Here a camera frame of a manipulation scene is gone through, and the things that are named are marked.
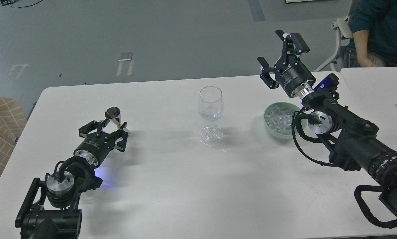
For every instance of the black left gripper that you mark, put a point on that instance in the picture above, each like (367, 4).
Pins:
(97, 145)

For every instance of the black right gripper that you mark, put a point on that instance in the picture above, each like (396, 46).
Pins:
(288, 72)

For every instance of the steel double jigger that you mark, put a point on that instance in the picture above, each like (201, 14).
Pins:
(114, 115)

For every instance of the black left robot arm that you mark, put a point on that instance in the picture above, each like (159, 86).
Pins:
(50, 208)

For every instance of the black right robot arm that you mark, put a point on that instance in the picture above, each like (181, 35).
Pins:
(351, 140)

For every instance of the green bowl of ice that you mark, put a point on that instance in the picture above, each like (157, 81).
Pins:
(278, 119)

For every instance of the clear wine glass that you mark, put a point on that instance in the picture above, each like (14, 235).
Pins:
(210, 108)

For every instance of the white office chair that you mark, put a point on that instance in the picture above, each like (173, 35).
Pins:
(343, 33)

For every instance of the person in teal sweater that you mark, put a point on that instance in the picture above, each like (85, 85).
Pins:
(374, 31)

